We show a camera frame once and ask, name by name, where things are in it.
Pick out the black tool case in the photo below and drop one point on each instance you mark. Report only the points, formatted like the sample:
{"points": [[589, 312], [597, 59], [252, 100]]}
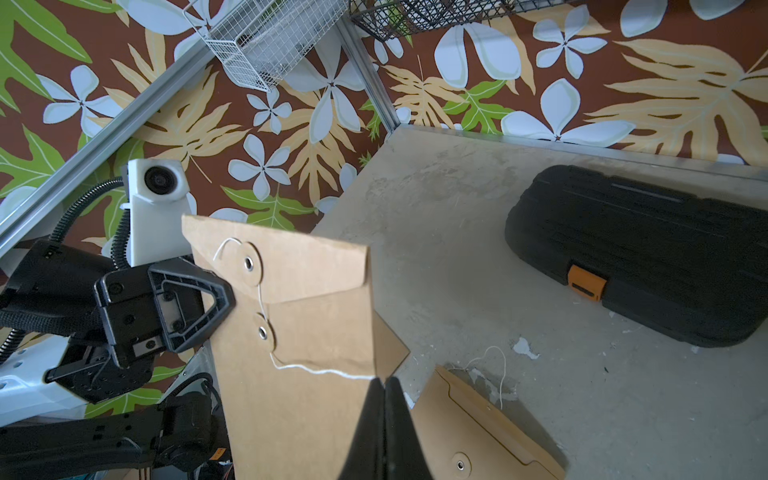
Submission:
{"points": [[692, 268]]}

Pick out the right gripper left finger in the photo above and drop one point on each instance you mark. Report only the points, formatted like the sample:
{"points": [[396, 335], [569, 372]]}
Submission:
{"points": [[366, 456]]}

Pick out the brown file bag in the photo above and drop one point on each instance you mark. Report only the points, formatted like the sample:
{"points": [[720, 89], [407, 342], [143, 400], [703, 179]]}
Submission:
{"points": [[295, 356], [464, 436], [389, 350]]}

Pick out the black wire basket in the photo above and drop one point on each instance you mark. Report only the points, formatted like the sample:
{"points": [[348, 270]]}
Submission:
{"points": [[385, 20]]}

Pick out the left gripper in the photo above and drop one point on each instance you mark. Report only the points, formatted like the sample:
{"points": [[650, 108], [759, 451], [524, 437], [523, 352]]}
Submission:
{"points": [[172, 305]]}

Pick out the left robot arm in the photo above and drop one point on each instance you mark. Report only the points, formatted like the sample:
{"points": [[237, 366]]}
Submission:
{"points": [[92, 327]]}

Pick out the white wire basket left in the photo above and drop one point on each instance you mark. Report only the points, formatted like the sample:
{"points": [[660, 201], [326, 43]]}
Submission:
{"points": [[259, 42]]}

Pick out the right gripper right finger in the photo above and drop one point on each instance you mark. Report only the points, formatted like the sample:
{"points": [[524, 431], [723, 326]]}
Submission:
{"points": [[404, 457]]}

